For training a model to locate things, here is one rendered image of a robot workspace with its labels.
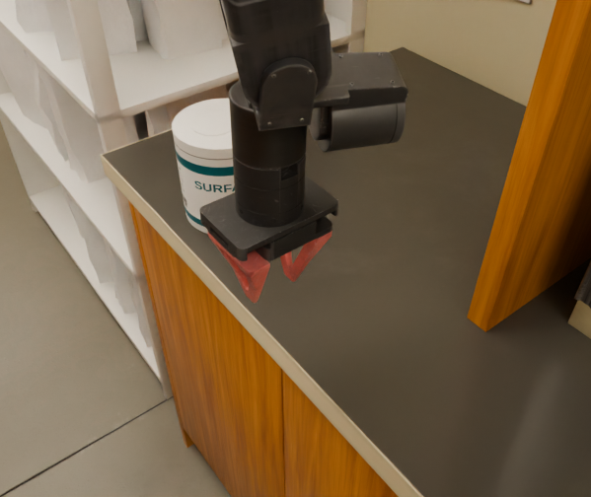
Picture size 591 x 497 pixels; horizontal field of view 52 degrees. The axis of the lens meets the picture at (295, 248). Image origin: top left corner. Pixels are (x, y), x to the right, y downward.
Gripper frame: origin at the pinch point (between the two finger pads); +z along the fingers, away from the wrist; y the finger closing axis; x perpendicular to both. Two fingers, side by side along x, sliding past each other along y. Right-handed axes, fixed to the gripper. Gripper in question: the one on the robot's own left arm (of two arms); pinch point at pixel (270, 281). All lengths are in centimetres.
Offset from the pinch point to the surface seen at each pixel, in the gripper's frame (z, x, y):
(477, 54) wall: 12, 36, 77
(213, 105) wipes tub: 1.3, 33.2, 14.4
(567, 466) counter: 15.3, -26.0, 17.2
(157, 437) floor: 111, 59, 3
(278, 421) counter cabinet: 41.1, 8.1, 6.9
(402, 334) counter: 15.6, -4.0, 16.3
